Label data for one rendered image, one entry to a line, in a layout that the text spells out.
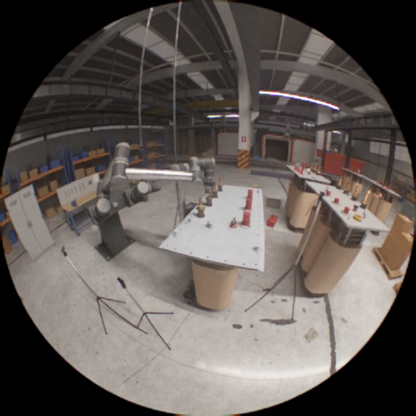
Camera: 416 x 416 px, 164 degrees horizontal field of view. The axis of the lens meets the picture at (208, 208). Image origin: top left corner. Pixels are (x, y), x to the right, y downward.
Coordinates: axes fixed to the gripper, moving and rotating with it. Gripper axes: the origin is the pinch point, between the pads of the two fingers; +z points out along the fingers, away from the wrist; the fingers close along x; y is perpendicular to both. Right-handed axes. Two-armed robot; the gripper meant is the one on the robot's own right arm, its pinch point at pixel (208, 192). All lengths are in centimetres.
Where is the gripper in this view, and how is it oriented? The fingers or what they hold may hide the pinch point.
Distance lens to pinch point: 164.4
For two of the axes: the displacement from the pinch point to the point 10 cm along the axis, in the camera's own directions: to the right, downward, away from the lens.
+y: 7.2, -3.1, 6.2
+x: -6.9, -3.1, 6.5
